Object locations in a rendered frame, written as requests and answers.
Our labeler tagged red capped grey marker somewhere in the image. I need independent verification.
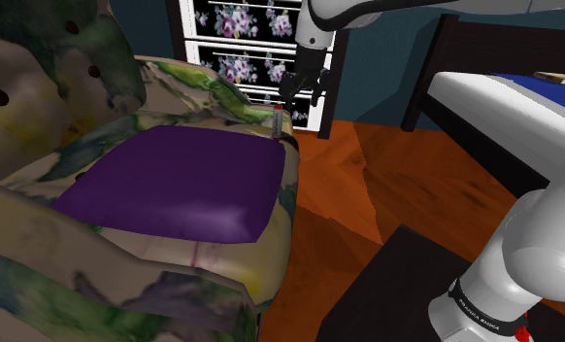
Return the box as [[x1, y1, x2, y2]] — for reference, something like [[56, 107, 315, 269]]
[[271, 104, 284, 142]]

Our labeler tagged book on bed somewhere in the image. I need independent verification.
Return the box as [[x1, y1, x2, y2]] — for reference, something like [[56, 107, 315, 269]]
[[533, 70, 565, 87]]

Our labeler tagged patterned armchair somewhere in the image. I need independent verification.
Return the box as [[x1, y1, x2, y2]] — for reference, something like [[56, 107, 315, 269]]
[[0, 0, 302, 342]]

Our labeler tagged dark framed bed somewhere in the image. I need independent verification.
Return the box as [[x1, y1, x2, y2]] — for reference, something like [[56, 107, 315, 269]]
[[400, 13, 565, 199]]

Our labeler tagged floral chest of drawers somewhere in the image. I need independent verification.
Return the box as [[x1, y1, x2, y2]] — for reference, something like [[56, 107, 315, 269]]
[[164, 0, 350, 141]]

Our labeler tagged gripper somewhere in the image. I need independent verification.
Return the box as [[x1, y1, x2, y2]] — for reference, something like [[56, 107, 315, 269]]
[[279, 46, 332, 110]]

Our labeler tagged purple seat cushion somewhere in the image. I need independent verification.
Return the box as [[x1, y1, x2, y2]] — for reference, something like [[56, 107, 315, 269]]
[[50, 124, 287, 246]]

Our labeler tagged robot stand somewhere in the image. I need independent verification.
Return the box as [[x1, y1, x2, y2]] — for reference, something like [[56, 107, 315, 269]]
[[314, 222, 565, 342]]

